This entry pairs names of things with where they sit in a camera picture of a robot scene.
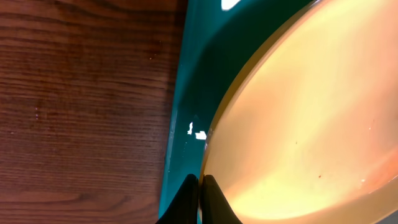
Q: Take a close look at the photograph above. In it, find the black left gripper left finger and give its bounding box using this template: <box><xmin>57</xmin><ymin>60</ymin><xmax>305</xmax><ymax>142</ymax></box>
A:
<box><xmin>156</xmin><ymin>174</ymin><xmax>199</xmax><ymax>224</ymax></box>

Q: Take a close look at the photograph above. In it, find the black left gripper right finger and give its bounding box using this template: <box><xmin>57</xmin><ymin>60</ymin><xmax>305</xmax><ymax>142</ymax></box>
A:
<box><xmin>200</xmin><ymin>175</ymin><xmax>242</xmax><ymax>224</ymax></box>

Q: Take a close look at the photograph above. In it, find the yellow plate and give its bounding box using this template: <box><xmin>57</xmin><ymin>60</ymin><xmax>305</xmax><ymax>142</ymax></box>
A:
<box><xmin>201</xmin><ymin>0</ymin><xmax>397</xmax><ymax>223</ymax></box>

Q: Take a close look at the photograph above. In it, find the teal plastic tray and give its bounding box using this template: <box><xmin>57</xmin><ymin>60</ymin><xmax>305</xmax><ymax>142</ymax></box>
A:
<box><xmin>159</xmin><ymin>0</ymin><xmax>312</xmax><ymax>216</ymax></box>

